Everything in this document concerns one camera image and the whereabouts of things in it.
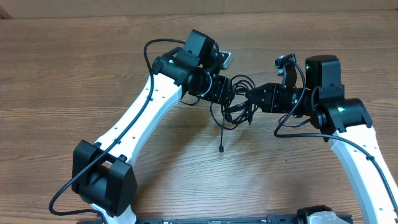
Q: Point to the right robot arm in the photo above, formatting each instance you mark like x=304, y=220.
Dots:
x=345, y=124

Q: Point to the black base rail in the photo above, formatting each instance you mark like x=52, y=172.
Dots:
x=272, y=219

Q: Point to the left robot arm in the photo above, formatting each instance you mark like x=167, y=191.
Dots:
x=102, y=172

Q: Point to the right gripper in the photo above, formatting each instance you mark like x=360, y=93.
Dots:
x=271, y=104

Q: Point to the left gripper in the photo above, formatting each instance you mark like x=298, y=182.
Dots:
x=219, y=94

